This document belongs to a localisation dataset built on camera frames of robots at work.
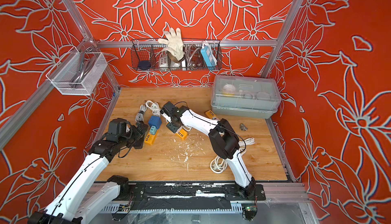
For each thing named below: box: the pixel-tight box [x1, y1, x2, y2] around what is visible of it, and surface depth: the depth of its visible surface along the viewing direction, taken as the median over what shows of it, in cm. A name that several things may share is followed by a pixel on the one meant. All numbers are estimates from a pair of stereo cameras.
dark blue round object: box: [138, 60, 151, 71], surface depth 97 cm
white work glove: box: [157, 27, 186, 63], surface depth 90 cm
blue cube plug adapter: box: [148, 115, 163, 130], surface depth 93 cm
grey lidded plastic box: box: [210, 75, 282, 119], surface depth 94 cm
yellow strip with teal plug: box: [144, 125, 158, 146], surface depth 91 cm
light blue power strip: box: [200, 41, 218, 71], surface depth 89 cm
